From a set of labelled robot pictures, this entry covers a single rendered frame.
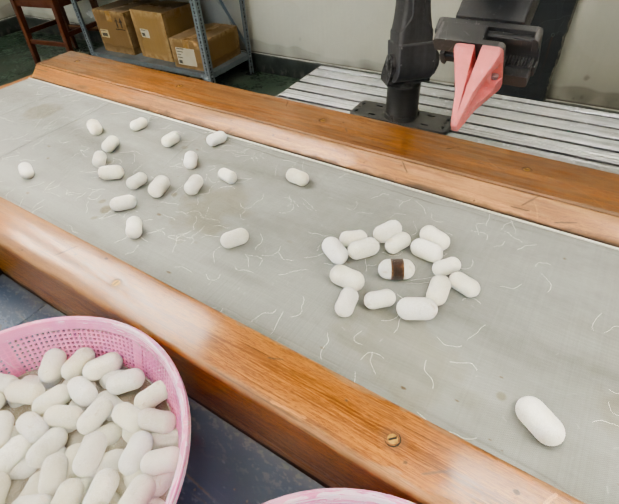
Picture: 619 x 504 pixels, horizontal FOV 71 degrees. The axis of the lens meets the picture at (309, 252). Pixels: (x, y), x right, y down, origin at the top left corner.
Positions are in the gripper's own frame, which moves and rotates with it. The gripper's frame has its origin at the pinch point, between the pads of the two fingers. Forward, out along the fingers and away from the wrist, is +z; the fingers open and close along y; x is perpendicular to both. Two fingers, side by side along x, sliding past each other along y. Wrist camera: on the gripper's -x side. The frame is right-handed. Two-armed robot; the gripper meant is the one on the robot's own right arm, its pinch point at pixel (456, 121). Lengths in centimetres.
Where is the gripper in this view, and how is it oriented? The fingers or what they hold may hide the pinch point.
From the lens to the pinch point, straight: 49.8
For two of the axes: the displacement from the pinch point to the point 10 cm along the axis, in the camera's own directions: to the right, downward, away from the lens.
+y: 8.4, 3.3, -4.3
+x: 3.9, 1.8, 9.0
